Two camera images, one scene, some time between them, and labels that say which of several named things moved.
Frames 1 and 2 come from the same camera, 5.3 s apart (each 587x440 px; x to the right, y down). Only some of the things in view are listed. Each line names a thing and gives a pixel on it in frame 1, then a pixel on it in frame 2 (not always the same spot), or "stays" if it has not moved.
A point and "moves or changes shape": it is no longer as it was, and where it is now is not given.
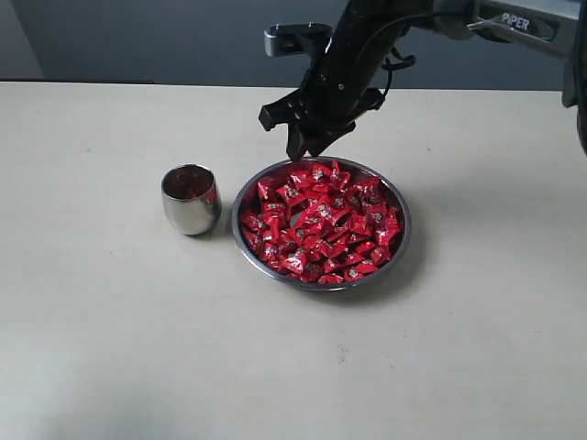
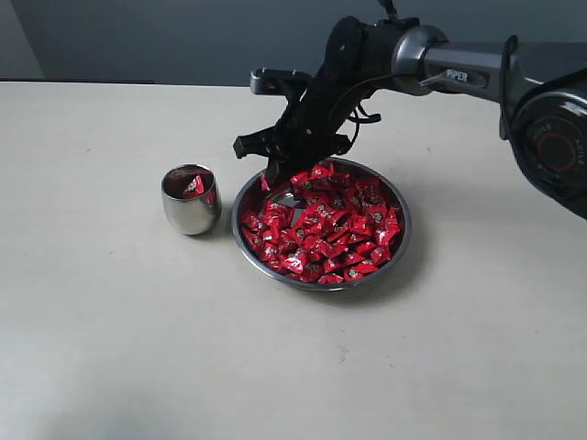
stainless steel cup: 191,198 stays
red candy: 194,193 moves or changes shape
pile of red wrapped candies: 321,225 stays
